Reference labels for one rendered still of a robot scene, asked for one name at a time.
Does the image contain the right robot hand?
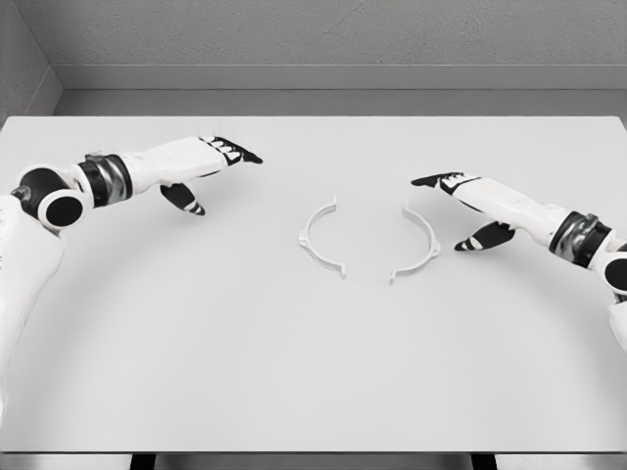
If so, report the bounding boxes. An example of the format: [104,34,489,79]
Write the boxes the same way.
[410,171,518,254]

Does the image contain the white half pipe clamp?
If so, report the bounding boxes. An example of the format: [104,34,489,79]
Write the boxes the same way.
[388,199,441,286]
[297,194,352,282]

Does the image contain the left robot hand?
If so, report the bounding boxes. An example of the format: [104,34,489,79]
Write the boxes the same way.
[157,135,265,217]

